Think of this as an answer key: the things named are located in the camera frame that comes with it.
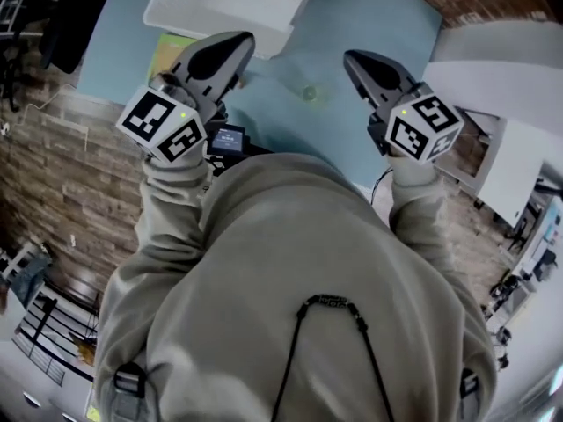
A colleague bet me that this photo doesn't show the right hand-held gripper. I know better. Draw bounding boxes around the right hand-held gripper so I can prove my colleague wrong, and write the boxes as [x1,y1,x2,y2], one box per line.
[342,48,466,166]

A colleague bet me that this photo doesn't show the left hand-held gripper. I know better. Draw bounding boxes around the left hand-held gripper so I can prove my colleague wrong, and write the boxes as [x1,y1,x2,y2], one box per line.
[115,30,256,165]

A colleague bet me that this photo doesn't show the white plastic basket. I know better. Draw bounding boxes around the white plastic basket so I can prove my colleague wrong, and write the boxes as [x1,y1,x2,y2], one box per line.
[143,0,319,60]

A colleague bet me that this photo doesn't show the person's right forearm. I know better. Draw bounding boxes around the person's right forearm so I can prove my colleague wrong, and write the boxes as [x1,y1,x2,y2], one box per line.
[389,154,450,263]

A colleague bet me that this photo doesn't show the person's left forearm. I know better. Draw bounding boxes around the person's left forearm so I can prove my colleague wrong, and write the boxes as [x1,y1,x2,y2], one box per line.
[131,145,212,272]

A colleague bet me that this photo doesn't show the green and yellow book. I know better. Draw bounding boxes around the green and yellow book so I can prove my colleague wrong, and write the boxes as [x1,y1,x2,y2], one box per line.
[149,33,199,81]

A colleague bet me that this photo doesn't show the small screen device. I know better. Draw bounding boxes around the small screen device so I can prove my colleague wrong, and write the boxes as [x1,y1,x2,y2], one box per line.
[206,125,247,156]

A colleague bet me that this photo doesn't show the white partition panel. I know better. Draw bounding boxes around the white partition panel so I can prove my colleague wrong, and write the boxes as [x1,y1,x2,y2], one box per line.
[477,119,546,229]

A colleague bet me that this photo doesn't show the black office chair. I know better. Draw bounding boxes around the black office chair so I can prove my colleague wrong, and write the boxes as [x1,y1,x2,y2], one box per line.
[39,0,120,76]

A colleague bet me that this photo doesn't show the light blue table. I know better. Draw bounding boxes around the light blue table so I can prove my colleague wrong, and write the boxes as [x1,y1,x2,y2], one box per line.
[77,0,444,197]

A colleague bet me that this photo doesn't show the person's grey hoodie torso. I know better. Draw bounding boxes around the person's grey hoodie torso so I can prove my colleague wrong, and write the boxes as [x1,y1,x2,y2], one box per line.
[93,151,498,422]

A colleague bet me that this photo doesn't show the black metal railing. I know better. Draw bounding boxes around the black metal railing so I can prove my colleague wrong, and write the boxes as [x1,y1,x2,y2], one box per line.
[12,279,100,386]

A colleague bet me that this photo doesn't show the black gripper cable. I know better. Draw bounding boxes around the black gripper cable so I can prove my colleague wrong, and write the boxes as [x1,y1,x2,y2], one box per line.
[369,167,395,206]

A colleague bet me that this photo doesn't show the black neck cord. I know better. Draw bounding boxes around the black neck cord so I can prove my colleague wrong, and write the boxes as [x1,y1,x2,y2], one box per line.
[270,294,397,422]

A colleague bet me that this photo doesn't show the left black strap buckle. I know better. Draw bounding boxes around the left black strap buckle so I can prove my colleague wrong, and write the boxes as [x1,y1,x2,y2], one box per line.
[113,361,149,398]

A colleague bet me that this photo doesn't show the black strap buckle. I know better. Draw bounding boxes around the black strap buckle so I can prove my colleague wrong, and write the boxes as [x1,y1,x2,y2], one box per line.
[459,367,480,399]
[113,361,149,398]

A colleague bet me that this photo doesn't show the right black strap buckle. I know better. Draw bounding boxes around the right black strap buckle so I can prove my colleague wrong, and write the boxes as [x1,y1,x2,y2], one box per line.
[459,367,480,399]

